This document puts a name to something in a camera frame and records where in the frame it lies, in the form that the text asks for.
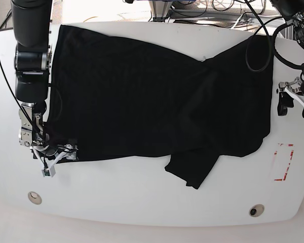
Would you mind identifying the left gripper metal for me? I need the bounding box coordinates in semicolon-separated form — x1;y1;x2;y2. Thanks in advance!
277;63;304;118

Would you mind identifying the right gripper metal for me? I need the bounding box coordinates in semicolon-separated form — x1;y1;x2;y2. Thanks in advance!
19;101;78;161

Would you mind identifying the black t-shirt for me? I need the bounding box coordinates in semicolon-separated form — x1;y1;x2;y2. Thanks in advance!
46;25;273;189

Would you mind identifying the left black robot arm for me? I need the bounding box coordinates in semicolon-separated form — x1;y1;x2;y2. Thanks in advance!
271;1;304;118

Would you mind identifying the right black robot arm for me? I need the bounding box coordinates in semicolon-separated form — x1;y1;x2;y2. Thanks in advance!
11;1;77;161

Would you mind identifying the left table grommet hole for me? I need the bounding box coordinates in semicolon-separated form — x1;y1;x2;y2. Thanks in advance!
27;191;42;205

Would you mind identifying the table grommet hole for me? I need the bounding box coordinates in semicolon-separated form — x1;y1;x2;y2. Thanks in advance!
249;204;264;217
27;191;42;205

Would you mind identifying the red tape rectangle marking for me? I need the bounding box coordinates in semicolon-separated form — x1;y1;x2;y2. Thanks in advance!
271;143;294;182

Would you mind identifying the right table grommet hole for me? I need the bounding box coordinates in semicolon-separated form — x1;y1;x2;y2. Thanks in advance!
249;204;264;217

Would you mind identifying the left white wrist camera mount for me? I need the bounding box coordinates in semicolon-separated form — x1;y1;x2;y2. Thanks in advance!
277;79;304;109

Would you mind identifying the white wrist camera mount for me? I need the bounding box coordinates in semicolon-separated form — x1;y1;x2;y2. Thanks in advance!
30;145;70;177
277;79;304;109

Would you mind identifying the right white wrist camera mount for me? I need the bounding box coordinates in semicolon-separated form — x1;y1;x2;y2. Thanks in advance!
30;145;70;177

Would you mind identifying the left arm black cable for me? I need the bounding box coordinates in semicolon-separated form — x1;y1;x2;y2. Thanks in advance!
243;0;304;73

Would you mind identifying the black coiled cable bundle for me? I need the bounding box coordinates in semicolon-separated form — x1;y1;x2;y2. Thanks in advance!
210;0;267;15

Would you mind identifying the black floor cable left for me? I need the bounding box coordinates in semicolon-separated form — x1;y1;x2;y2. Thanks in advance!
0;10;13;30

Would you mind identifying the aluminium frame stand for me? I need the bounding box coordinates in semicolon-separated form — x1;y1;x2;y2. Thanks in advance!
148;1;174;22

